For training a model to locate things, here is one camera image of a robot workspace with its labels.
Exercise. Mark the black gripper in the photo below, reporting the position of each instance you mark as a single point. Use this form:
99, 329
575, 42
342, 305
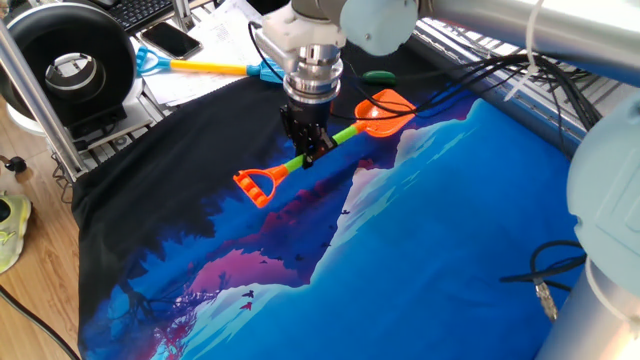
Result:
310, 115

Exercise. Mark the orange shovel with green shaft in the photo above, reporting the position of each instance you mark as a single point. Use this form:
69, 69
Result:
385, 125

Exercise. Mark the green oval object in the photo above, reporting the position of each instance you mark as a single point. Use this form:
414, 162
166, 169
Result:
375, 77

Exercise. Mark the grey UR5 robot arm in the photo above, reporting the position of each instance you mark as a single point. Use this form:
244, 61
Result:
500, 30

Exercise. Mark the blue shovel with yellow shaft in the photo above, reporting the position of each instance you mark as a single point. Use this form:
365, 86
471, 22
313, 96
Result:
210, 66

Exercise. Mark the black rounded object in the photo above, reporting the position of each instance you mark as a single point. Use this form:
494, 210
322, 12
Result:
270, 6

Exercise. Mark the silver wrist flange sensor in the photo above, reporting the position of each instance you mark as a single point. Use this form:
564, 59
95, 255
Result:
312, 80

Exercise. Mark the white printed papers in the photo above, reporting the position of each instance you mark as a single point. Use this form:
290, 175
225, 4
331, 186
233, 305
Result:
225, 35

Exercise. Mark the black smartphone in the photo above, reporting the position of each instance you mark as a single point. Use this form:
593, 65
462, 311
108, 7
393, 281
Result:
171, 40

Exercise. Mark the mountain landscape printed cloth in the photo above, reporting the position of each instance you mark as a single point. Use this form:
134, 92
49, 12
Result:
450, 240

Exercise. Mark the silver metal stand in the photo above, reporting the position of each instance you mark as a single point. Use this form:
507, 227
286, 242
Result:
182, 12

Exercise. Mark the black keyboard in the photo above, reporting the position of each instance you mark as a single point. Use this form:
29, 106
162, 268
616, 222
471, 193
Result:
140, 14

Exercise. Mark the white round base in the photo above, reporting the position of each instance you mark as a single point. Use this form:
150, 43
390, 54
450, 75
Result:
25, 125

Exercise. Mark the yellow-green sneaker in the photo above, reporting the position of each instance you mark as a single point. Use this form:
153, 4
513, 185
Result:
12, 230

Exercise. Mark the aluminium frame post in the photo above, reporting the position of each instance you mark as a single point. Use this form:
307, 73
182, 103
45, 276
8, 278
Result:
35, 100

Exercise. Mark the black round duct fan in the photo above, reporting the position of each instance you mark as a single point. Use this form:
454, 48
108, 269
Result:
30, 45

